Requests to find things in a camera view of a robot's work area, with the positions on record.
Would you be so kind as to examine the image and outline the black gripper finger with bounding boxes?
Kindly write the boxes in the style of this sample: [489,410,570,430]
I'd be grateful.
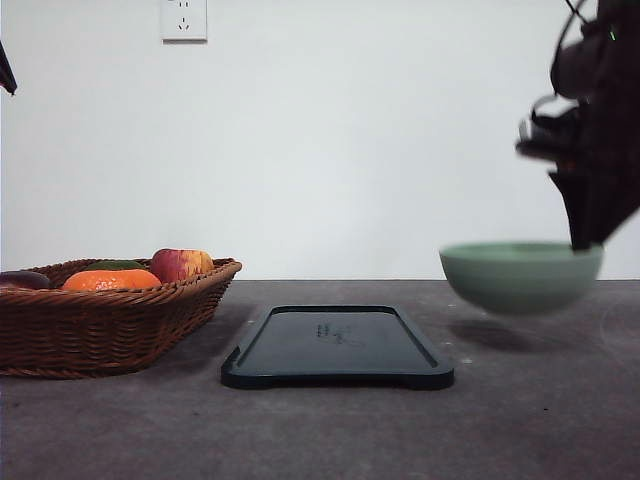
[587,170,640,247]
[547,170,592,251]
[0,42,17,96]

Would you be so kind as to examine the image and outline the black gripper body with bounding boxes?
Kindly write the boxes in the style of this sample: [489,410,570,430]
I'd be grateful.
[516,27,640,176]

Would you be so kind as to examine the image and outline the light green ceramic bowl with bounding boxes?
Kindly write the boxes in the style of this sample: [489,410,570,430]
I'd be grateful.
[439,241,604,314]

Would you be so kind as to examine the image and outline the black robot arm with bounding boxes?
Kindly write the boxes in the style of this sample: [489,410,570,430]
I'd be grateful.
[516,0,640,251]

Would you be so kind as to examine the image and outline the brown wicker basket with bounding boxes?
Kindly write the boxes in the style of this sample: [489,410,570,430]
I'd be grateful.
[0,248,243,379]

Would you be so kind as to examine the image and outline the dark purple fruit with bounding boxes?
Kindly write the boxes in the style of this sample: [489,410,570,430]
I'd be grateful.
[0,271,51,289]

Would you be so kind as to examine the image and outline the green round fruit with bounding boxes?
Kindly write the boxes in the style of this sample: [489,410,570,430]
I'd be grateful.
[84,260,147,270]

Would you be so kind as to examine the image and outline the orange mandarin fruit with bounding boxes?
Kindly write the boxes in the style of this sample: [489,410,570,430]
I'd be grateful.
[62,269,162,291]

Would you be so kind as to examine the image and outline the red yellow apple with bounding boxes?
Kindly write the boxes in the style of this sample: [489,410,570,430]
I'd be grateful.
[151,248,213,283]

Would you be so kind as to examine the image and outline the dark green rectangular tray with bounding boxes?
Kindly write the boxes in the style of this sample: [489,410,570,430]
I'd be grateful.
[222,305,455,389]

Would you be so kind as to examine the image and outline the white wall socket left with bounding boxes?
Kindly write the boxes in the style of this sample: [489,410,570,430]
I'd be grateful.
[160,0,208,46]

